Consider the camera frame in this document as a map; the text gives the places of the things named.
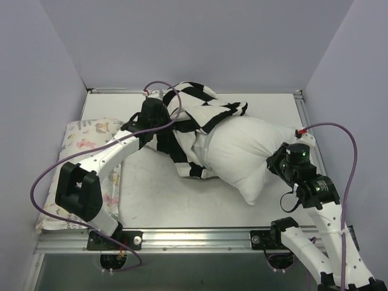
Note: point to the front aluminium rail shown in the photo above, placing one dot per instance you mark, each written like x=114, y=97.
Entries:
x=180, y=241

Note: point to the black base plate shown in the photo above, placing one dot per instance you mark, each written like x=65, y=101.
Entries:
x=130, y=238
x=265, y=240

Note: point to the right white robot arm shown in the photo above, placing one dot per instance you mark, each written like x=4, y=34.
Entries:
x=340, y=266

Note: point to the black white checkered pillowcase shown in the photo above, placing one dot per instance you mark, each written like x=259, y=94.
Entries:
x=187, y=143

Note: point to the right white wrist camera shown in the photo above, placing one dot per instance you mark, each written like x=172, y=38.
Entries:
x=303, y=137

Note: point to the white pillow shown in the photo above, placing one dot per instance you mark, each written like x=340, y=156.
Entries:
x=236, y=151

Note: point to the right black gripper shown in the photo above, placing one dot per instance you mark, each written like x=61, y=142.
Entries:
x=273, y=160

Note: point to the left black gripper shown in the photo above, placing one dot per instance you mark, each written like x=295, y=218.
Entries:
x=162, y=110

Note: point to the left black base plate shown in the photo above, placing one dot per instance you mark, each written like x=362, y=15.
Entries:
x=130, y=238

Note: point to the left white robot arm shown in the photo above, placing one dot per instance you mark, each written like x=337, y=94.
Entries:
x=79, y=185

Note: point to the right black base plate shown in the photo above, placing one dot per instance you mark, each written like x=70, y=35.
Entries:
x=265, y=240

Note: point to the aluminium rail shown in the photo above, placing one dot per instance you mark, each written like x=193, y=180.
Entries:
x=180, y=241
x=305, y=120

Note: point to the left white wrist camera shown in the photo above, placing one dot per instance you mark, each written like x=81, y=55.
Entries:
x=156, y=94

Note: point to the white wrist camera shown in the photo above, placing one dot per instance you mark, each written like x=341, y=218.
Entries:
x=156, y=94
x=303, y=137

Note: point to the floral patterned pillow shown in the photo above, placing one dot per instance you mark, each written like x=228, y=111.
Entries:
x=81, y=136

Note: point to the right aluminium rail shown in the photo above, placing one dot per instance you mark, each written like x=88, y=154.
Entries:
x=305, y=120

